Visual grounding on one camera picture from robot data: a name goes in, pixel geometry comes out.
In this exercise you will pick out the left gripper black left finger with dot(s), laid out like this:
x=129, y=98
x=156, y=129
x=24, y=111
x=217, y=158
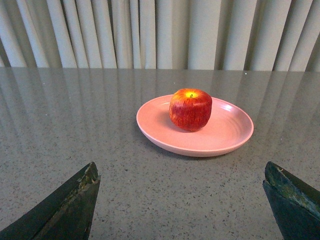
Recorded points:
x=66, y=214

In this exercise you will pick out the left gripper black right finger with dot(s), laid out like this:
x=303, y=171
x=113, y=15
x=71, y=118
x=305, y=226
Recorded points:
x=295, y=204

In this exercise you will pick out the pink plate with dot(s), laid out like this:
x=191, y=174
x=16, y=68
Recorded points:
x=228, y=128

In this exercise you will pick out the red apple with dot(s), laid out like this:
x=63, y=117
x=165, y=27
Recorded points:
x=190, y=109

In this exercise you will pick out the white pleated curtain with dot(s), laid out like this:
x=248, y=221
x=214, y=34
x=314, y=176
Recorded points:
x=256, y=35

